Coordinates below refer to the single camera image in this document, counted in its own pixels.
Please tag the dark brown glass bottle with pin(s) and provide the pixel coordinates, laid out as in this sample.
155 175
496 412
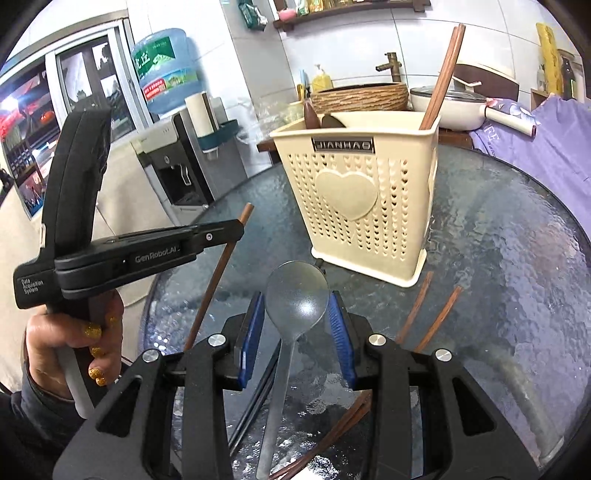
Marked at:
569 79

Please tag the brown white rice cooker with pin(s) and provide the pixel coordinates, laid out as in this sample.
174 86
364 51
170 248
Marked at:
485 81

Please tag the yellow roll package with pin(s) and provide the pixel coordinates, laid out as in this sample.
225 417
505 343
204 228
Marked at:
551 58

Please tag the glass door cabinet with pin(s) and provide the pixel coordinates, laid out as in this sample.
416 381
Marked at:
87 65

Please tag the grey metal spoon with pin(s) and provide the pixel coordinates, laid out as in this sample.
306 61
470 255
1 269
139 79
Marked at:
297 296

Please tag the dark wooden wall shelf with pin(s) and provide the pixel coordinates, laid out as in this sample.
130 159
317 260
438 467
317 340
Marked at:
418 6

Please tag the bronze faucet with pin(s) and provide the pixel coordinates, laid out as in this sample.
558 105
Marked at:
393 65

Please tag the green hanging pouch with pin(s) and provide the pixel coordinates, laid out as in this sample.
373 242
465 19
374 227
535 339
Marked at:
252 16

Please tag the white lidded frying pan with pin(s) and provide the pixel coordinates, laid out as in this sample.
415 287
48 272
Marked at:
468 111

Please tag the brown wooden chopstick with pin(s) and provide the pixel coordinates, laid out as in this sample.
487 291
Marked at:
444 79

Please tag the left hand with gold nails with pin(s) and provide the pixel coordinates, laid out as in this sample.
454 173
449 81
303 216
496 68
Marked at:
47 332

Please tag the blue water jug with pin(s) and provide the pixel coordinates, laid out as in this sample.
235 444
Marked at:
167 68

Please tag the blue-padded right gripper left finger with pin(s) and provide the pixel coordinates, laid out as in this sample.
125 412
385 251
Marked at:
247 342

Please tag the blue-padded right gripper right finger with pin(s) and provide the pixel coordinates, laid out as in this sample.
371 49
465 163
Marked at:
344 336

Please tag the purple floral cloth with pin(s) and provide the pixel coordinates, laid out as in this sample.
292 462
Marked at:
558 156

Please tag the black gold-tipped chopstick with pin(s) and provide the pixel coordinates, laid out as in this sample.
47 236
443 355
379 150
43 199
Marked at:
256 403

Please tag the grey water dispenser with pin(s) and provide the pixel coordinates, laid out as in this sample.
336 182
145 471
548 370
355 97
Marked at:
186 172

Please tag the yellow dish soap bottle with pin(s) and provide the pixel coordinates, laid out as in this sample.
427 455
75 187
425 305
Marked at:
320 81

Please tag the woven basin sink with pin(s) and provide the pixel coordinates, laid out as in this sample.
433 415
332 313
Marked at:
370 97

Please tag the cream plastic utensil basket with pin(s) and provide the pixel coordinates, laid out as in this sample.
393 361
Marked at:
365 190

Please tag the brown chopstick on table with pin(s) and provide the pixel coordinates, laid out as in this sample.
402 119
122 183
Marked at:
403 333
440 319

